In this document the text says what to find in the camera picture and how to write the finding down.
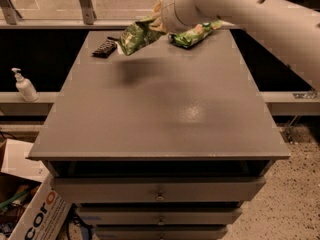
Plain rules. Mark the green snack bag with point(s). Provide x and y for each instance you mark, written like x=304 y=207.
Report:
x=195 y=35

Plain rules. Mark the green jalapeno Kettle chip bag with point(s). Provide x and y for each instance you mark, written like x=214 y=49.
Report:
x=137 y=36

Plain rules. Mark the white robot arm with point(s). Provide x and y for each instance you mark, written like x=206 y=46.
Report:
x=289 y=31

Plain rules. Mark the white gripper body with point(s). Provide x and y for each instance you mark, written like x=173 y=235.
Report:
x=167 y=13

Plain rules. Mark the middle grey drawer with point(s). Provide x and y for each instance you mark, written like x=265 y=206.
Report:
x=159 y=216

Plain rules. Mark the grey drawer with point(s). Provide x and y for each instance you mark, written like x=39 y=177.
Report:
x=160 y=233
x=159 y=216
x=151 y=190

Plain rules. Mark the bottom grey drawer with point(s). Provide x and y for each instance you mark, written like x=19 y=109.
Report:
x=160 y=233

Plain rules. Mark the top grey drawer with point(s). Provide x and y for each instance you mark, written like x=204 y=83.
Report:
x=151 y=190

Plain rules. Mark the metal window frame post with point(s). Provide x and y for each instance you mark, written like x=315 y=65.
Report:
x=11 y=14
x=88 y=13

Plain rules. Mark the grey drawer cabinet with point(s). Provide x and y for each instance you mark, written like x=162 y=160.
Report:
x=163 y=112

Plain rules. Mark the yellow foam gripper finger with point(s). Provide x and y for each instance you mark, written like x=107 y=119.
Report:
x=156 y=11
x=156 y=24

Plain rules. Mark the white cardboard box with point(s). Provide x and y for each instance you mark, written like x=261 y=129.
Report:
x=28 y=201

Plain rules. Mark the black rxbar chocolate bar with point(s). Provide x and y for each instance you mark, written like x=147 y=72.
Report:
x=106 y=49

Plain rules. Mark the white pump bottle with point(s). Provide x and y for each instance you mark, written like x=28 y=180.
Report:
x=25 y=86

